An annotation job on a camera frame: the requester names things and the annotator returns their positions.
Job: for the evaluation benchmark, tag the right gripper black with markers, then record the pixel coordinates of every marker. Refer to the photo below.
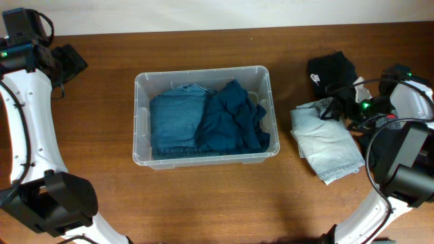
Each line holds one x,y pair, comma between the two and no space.
340,106

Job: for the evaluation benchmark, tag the light blue jeans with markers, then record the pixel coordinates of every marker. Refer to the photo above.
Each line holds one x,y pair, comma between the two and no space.
327,145

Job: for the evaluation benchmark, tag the clear plastic storage container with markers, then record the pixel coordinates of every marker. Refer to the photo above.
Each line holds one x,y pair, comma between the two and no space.
255,79

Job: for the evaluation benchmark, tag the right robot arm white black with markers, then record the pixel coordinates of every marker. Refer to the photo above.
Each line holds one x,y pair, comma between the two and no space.
398,155

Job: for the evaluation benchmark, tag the dark blue jeans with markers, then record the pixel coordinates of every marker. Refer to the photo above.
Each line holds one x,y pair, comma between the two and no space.
176,116

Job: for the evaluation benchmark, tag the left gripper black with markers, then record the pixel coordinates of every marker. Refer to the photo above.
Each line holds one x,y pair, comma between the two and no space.
72,62

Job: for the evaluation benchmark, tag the black shirt white logo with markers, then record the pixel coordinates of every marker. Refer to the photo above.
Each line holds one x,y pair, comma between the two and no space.
326,70

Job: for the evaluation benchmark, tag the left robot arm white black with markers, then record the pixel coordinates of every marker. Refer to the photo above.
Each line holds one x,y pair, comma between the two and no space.
43,195

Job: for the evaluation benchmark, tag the teal blue shirt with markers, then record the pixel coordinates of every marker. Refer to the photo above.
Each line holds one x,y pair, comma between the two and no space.
231,123

